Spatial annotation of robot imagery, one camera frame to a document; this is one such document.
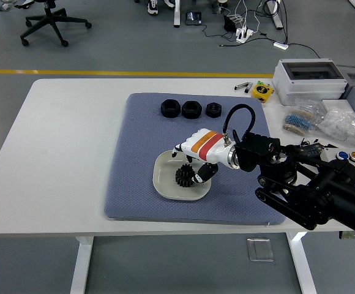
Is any black floor cable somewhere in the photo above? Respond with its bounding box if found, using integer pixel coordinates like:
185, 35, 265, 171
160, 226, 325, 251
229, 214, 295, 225
287, 42, 321, 59

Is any white table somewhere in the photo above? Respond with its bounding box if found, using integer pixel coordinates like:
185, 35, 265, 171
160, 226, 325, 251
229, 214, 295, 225
0, 78, 355, 294

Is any black office chair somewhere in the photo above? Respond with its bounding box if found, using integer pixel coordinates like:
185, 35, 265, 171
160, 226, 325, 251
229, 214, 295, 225
20, 0, 92, 47

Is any grey-blue textured mat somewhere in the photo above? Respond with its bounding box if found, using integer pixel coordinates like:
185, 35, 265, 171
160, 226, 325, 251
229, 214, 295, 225
103, 92, 287, 227

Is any white button panel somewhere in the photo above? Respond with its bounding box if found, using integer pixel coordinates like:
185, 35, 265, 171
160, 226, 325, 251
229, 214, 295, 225
323, 146, 355, 188

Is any bag of resistors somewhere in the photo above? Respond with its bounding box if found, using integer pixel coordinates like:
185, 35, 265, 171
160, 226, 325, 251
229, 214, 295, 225
282, 102, 326, 136

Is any white square plate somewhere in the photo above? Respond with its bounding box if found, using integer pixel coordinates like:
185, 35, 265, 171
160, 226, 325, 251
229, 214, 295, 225
152, 149, 213, 202

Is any white desk leg with cables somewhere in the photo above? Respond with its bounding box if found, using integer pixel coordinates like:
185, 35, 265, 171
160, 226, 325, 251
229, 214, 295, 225
263, 0, 285, 30

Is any black power box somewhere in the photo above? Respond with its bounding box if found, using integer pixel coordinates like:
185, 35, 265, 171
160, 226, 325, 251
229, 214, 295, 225
223, 14, 238, 32

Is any yellow tape measure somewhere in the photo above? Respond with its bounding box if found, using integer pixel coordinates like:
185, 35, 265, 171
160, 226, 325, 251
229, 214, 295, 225
251, 84, 274, 104

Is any black desk phone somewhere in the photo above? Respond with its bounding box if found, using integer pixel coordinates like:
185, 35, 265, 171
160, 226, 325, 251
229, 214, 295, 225
185, 11, 203, 26

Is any metal floor socket plate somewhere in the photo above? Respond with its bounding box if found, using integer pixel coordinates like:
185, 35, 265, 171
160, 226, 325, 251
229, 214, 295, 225
246, 238, 274, 262

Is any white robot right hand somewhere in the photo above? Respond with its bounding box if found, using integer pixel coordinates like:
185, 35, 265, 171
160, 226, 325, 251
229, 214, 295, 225
171, 129, 235, 184

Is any white power strip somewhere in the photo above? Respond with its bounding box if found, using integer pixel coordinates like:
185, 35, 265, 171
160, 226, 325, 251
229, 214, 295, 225
236, 26, 255, 43

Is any clear bag of white parts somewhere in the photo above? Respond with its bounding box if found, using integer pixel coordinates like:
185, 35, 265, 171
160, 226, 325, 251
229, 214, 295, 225
317, 107, 355, 150

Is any large black hex nut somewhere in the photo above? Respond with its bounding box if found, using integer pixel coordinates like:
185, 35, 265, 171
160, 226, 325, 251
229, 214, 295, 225
181, 100, 202, 119
160, 99, 181, 119

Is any grey electrical enclosure box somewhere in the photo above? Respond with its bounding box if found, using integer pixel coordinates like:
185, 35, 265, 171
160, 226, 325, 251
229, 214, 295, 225
271, 58, 348, 107

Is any large black gear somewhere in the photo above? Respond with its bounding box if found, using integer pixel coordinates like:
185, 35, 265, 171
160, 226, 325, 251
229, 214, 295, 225
175, 170, 196, 189

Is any small black hex nut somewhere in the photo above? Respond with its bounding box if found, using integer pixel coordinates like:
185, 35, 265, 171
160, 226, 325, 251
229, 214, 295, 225
205, 102, 222, 118

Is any silver metal object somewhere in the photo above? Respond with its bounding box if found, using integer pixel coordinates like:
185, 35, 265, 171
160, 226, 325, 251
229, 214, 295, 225
0, 0, 33, 12

